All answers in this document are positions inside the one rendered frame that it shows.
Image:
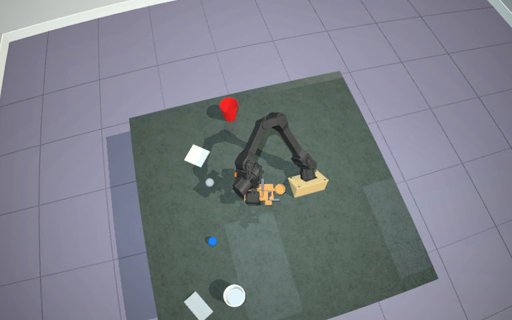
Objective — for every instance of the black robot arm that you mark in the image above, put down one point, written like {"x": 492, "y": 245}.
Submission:
{"x": 246, "y": 159}

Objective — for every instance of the white flat square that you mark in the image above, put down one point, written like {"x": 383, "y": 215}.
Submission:
{"x": 197, "y": 155}

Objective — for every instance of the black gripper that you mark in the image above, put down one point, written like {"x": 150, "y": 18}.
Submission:
{"x": 252, "y": 197}

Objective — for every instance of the white mug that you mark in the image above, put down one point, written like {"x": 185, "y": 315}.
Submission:
{"x": 234, "y": 295}

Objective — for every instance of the red plastic cup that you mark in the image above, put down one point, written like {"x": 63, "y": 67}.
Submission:
{"x": 229, "y": 108}

